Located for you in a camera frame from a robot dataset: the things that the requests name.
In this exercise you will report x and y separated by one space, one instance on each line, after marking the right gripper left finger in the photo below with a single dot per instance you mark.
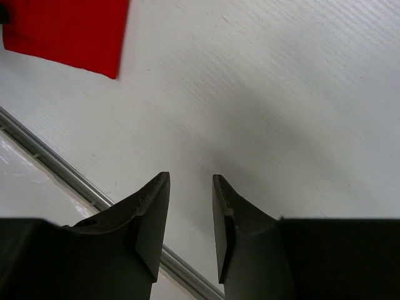
125 242

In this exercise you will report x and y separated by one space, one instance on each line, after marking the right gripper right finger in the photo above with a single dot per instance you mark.
251 259

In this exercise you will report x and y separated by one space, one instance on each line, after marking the red t shirt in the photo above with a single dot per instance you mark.
82 34

